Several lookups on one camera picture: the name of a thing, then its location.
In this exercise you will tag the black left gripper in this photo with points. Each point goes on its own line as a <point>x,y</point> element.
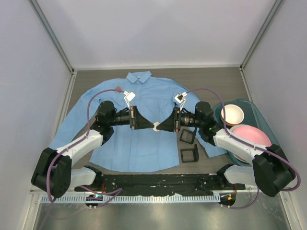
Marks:
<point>132,117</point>

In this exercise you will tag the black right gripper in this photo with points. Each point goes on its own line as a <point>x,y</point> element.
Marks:
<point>177,119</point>

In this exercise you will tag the blue button-up shirt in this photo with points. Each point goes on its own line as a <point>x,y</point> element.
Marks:
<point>139,151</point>

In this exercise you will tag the orange painted round brooch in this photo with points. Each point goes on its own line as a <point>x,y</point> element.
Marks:
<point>156,124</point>

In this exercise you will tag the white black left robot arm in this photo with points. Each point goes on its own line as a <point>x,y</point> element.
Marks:
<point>54,173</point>

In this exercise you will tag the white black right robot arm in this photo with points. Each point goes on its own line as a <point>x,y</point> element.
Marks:
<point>268,169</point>

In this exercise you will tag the pink blossom round brooch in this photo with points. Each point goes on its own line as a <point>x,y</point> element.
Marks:
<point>118,89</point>

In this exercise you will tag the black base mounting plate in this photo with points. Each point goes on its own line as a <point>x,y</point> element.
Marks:
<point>164,184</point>

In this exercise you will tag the teal plastic bin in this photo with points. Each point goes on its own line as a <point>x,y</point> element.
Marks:
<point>253,116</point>

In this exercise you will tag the white bowl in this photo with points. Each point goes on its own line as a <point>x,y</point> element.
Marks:
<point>233,115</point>

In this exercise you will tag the pink plate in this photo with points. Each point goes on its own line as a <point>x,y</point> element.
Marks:
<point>252,134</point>

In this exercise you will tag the black square frame upper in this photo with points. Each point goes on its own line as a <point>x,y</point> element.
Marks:
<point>187,136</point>

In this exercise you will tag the black square frame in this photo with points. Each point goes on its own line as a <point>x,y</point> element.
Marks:
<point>189,155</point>
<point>187,136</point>

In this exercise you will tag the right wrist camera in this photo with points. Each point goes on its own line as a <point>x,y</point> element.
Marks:
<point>181,99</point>

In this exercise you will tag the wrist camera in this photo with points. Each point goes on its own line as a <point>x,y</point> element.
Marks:
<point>128,97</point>
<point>181,99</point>

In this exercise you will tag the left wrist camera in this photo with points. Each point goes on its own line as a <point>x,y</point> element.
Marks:
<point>128,97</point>

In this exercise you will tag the black square frame lower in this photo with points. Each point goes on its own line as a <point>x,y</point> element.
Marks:
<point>189,155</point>

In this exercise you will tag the white slotted cable duct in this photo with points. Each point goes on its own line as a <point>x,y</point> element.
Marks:
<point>90,199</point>

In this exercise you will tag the aluminium frame rail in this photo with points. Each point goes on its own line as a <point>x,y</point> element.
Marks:
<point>60,185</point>

